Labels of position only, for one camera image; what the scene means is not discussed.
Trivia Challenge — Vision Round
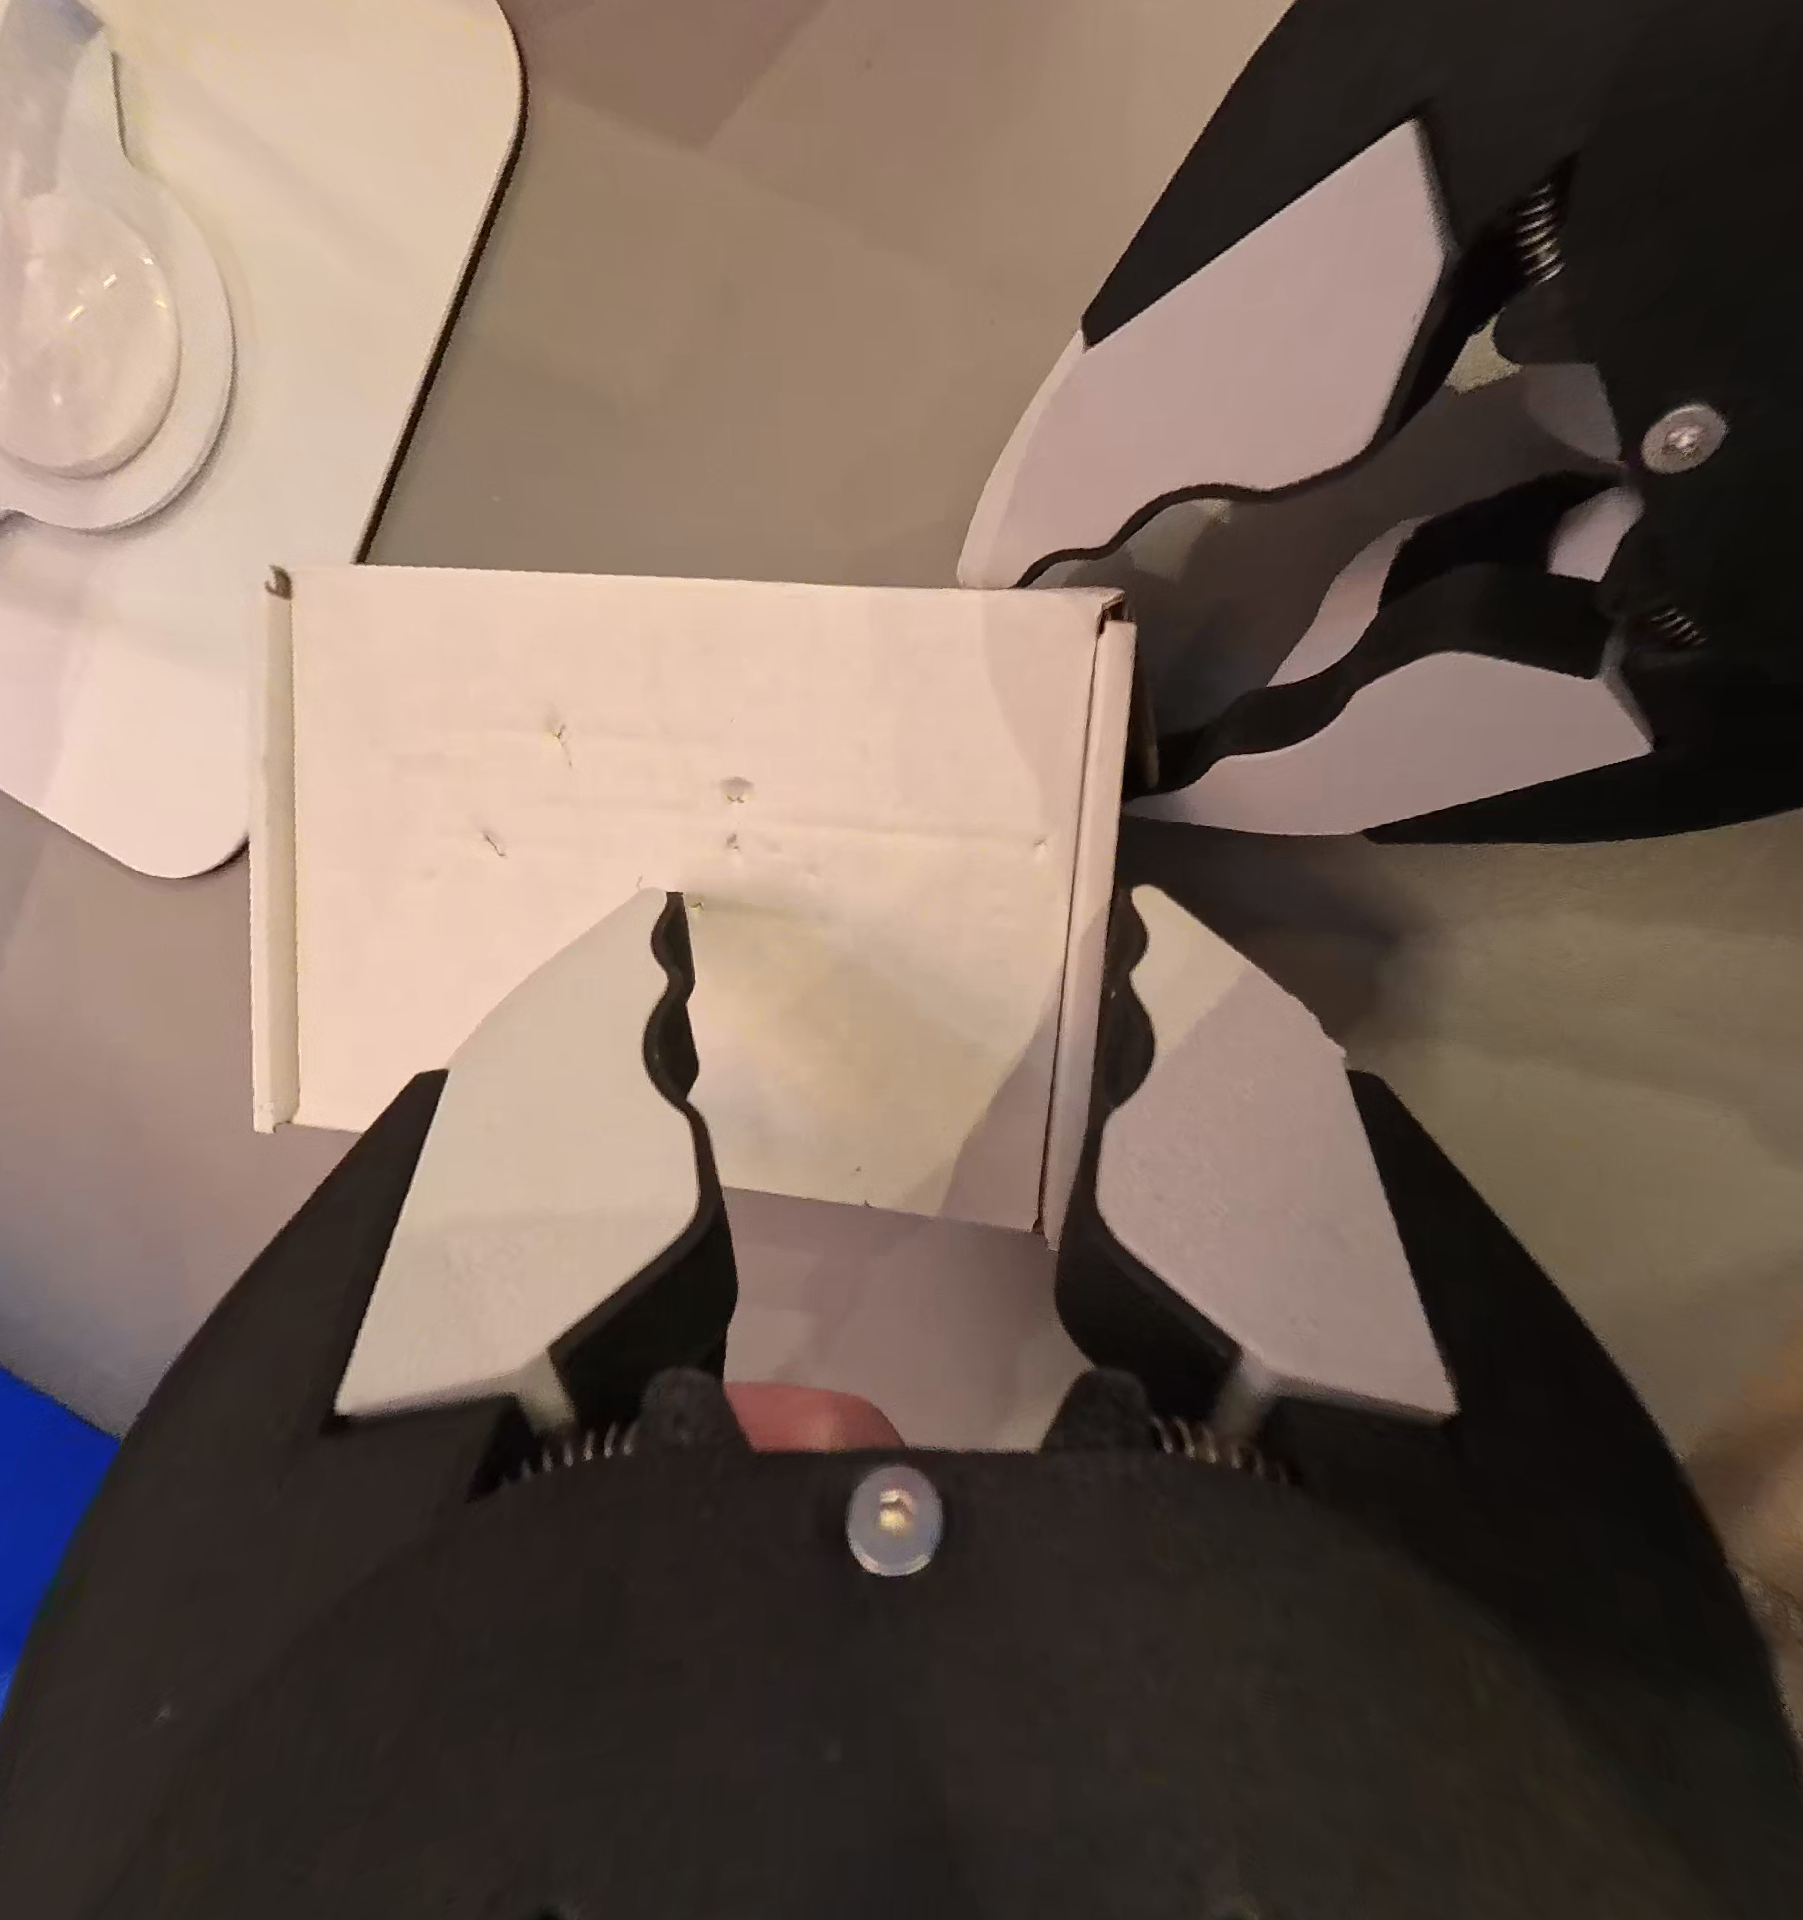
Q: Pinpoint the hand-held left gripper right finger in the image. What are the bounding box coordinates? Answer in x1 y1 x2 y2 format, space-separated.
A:
1051 881 1460 1435

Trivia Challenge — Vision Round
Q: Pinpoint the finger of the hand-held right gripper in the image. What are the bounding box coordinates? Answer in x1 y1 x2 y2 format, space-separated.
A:
959 116 1625 594
1127 472 1660 840

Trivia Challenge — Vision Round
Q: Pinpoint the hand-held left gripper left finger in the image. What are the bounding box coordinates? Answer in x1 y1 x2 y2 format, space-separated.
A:
333 887 742 1435

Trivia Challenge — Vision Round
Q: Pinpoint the white cardboard box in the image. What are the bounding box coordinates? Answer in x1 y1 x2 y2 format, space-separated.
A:
246 563 1141 1257

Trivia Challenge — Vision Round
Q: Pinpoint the beige cloth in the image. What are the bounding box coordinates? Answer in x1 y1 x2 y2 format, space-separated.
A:
1666 1291 1803 1667

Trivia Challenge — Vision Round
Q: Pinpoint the blue plastic object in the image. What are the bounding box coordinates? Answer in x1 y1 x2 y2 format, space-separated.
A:
0 1329 115 1803

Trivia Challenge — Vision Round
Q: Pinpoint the white board with dark edge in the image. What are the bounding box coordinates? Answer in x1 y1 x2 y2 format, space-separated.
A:
0 0 529 881

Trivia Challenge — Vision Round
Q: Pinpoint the clear plastic blister dome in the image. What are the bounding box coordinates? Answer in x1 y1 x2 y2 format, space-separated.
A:
0 0 244 580

